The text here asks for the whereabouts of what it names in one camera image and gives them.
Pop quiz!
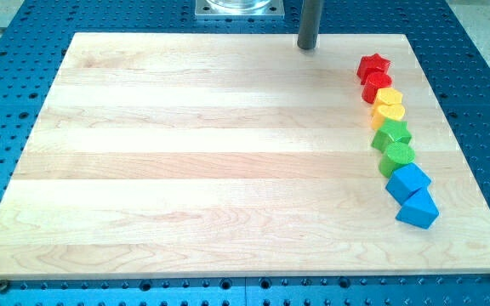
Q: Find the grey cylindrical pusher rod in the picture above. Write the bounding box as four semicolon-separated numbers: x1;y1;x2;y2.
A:
297;0;324;50

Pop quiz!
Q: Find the blue triangle block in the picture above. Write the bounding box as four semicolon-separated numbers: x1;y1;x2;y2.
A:
396;188;439;230

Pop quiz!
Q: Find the yellow heart block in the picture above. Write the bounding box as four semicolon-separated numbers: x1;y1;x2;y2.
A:
371;104;406;130

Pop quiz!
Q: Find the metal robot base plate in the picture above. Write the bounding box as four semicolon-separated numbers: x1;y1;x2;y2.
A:
194;0;285;20

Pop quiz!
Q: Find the blue cube block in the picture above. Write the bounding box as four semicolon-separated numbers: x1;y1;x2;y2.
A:
385;163;431;205

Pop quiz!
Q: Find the wooden board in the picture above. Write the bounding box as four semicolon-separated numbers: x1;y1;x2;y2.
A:
0;32;490;280

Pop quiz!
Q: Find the red star block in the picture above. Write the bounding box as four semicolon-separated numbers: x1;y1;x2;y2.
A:
356;54;391;85

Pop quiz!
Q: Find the left board clamp screw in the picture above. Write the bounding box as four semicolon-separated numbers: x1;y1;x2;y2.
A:
0;280;10;293

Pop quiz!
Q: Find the green cylinder block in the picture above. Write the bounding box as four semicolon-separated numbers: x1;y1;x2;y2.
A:
379;142;415;178

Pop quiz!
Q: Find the green star block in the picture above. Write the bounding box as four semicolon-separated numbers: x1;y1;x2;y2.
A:
371;118;412;152

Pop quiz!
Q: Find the yellow hexagon block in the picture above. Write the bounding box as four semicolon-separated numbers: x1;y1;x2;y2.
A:
372;88;403;113

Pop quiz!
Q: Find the red cylinder block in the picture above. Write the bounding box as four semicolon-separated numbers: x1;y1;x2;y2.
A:
362;72;392;104

